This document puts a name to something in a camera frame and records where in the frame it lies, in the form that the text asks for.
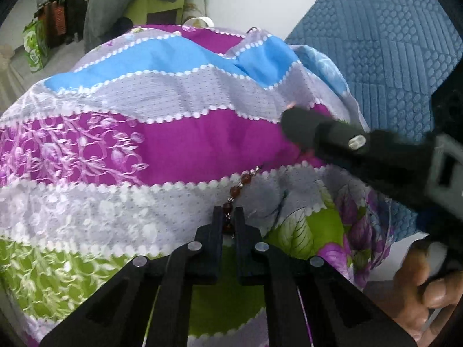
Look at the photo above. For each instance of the person's right hand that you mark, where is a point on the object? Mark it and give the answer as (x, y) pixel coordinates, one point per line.
(416, 289)

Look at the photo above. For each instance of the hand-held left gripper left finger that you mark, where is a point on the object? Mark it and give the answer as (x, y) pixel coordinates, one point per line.
(216, 231)

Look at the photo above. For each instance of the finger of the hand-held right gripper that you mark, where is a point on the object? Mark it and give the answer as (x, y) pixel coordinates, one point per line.
(343, 141)

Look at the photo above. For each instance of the red suitcase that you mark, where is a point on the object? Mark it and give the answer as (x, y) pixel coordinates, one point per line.
(54, 21)

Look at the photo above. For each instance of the black suitcase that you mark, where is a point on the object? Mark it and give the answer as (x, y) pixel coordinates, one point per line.
(76, 7)

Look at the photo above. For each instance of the colourful printed bedsheet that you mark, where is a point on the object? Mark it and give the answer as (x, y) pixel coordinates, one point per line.
(181, 144)

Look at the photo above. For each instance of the green plastic stool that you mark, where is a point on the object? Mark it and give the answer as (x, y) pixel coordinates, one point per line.
(159, 7)

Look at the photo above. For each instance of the grey fleece garment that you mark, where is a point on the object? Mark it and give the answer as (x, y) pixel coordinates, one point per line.
(108, 7)

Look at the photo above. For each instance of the blue quilted mat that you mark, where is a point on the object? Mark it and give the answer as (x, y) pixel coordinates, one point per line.
(379, 43)

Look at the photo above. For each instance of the green printed bag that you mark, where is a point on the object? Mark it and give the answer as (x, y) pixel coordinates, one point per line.
(34, 47)

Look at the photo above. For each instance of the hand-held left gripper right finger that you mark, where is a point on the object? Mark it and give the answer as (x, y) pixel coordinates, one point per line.
(240, 231)

